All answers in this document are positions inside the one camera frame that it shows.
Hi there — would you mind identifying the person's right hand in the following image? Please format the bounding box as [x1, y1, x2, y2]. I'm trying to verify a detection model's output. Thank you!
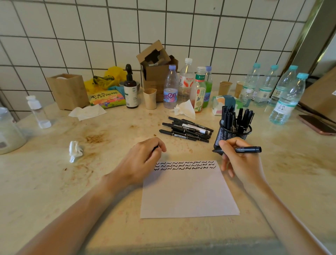
[218, 137, 267, 190]

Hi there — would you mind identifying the person's left hand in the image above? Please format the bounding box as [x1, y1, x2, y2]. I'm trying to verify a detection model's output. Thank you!
[103, 137, 167, 195]

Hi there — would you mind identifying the black marker pen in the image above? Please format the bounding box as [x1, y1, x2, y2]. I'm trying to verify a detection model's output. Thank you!
[212, 146, 262, 154]

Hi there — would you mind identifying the person's left forearm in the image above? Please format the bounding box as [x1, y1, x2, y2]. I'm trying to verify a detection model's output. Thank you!
[16, 172, 120, 255]

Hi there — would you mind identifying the person's right forearm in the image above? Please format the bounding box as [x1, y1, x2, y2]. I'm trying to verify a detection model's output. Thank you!
[247, 180, 332, 255]

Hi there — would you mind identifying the black mesh pen holder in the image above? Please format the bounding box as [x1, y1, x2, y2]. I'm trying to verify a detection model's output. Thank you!
[213, 119, 253, 151]

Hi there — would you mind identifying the bunch of upright black markers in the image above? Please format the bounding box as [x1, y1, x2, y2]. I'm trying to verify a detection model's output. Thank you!
[221, 105, 255, 132]

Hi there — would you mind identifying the pile of black markers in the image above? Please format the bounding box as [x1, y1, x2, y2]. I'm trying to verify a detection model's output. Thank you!
[159, 116, 214, 143]

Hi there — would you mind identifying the tissue pack with teal print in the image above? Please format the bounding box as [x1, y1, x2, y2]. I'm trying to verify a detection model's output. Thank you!
[212, 95, 244, 116]

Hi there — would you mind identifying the white paper sheet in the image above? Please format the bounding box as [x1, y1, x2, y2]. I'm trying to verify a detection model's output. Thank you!
[140, 160, 240, 219]

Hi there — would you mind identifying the small clear bottle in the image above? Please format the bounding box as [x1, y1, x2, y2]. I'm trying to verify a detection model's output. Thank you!
[240, 88, 254, 108]

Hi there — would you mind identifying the large crumpled white tissue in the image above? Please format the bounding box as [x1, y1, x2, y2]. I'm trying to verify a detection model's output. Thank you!
[172, 99, 196, 120]

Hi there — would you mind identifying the green drink bottle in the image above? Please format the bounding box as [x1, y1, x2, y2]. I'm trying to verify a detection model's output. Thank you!
[202, 66, 213, 108]

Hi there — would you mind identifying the brown paper cup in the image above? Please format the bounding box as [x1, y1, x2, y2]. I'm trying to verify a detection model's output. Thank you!
[218, 81, 234, 97]
[234, 81, 245, 99]

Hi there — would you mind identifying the tea bottle with green label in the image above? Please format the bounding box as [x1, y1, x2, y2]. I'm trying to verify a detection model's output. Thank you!
[189, 66, 207, 113]

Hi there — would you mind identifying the beige cup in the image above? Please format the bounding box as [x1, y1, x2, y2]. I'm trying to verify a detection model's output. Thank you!
[143, 88, 157, 110]

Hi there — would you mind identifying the water bottle with purple label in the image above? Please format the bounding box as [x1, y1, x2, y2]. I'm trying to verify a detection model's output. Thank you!
[163, 65, 179, 109]

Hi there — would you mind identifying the water bottle with teal cap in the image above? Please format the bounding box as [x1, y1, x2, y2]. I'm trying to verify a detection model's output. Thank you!
[243, 63, 261, 101]
[269, 73, 310, 125]
[254, 65, 279, 104]
[268, 65, 299, 106]

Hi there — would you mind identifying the dark pump bottle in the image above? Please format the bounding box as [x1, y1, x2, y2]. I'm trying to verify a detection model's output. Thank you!
[123, 64, 139, 109]

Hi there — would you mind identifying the clear bottle with red label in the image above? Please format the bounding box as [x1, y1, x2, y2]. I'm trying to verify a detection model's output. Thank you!
[178, 58, 195, 103]

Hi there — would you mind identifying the small crumpled white tissue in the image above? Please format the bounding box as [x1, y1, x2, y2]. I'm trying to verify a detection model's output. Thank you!
[69, 141, 83, 163]

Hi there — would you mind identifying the flat white tissue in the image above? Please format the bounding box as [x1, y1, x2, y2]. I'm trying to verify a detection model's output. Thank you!
[68, 104, 108, 121]

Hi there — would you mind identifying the open cardboard box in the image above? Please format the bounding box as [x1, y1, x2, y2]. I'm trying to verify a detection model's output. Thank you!
[136, 40, 179, 102]

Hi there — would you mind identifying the yellow plastic bag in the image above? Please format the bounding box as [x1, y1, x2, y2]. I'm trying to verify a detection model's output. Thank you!
[84, 66, 128, 94]

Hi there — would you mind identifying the pink smartphone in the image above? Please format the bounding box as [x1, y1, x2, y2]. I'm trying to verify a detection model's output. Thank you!
[298, 114, 336, 136]

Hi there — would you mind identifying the wooden box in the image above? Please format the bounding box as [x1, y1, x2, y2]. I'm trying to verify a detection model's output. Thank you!
[46, 74, 90, 111]

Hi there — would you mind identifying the closed cardboard box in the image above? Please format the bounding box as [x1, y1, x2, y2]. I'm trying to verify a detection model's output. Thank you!
[299, 66, 336, 123]

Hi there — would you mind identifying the clear bottle with white cap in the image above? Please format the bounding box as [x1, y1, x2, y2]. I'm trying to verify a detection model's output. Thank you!
[26, 95, 52, 129]

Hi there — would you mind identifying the white plastic jar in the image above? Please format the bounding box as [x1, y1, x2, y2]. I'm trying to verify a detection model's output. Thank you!
[0, 107, 27, 155]

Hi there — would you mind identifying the metal door frame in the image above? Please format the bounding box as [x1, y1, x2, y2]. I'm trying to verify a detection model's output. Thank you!
[283, 0, 336, 77]

